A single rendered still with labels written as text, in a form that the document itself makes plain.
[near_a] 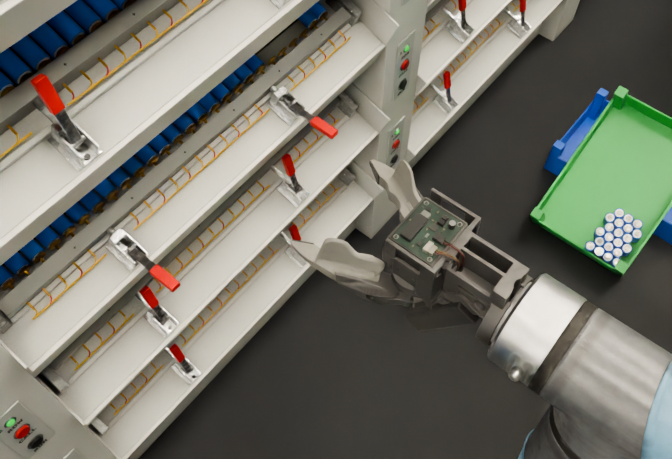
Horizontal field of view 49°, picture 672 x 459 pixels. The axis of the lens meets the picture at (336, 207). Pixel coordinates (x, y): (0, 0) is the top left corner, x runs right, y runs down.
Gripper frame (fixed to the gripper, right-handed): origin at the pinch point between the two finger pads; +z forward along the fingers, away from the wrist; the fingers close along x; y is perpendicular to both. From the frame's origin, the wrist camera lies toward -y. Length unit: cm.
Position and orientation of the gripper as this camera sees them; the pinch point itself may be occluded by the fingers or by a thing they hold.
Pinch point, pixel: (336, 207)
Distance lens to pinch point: 73.9
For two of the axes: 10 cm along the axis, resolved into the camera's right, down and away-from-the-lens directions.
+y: -0.3, -5.5, -8.3
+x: -6.4, 6.5, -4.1
